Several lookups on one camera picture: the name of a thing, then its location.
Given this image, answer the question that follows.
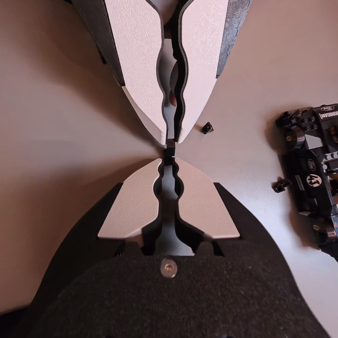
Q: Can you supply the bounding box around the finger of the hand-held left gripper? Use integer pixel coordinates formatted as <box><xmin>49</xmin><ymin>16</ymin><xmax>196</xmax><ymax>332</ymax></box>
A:
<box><xmin>176</xmin><ymin>0</ymin><xmax>229</xmax><ymax>144</ymax></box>
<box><xmin>104</xmin><ymin>0</ymin><xmax>169</xmax><ymax>147</ymax></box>

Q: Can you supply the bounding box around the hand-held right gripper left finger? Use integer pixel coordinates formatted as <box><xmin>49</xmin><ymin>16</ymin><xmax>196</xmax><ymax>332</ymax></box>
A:
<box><xmin>98</xmin><ymin>158</ymin><xmax>163</xmax><ymax>249</ymax></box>

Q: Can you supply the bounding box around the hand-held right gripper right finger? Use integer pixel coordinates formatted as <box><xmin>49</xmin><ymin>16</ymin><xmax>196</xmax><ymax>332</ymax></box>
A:
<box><xmin>174</xmin><ymin>158</ymin><xmax>240</xmax><ymax>254</ymax></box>

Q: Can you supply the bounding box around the black lego car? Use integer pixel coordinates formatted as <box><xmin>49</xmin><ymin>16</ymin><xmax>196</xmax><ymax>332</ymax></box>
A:
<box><xmin>276</xmin><ymin>103</ymin><xmax>338</xmax><ymax>260</ymax></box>

